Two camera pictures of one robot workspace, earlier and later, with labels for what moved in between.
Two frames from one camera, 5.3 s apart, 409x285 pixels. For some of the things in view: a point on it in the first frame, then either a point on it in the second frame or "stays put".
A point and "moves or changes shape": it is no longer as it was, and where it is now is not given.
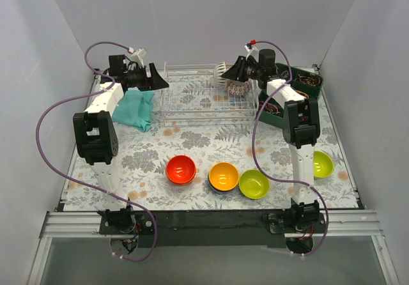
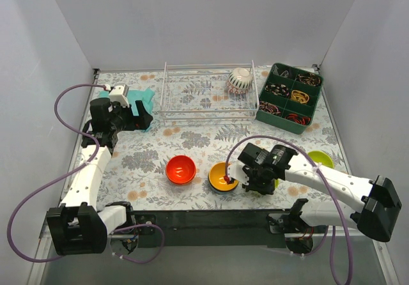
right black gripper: (244, 69) → (255, 179)
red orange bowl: (181, 169) stays put
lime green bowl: (323, 164) stays put
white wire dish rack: (190, 98) stays put
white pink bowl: (220, 69) moves or changes shape
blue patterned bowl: (238, 88) stays put
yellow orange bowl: (223, 176) stays put
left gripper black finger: (156, 82) → (142, 121)
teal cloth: (134, 108) stays put
